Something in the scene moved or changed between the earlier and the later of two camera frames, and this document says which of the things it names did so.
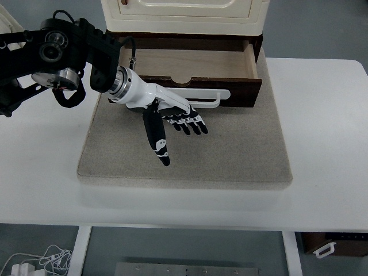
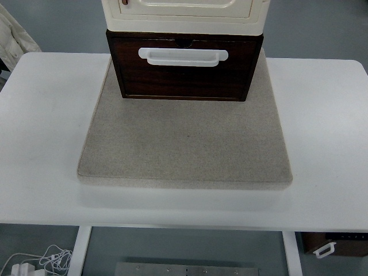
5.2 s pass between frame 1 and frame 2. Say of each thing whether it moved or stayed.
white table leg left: stayed
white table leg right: stayed
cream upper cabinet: stayed
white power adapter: stayed
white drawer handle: moved
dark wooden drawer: moved
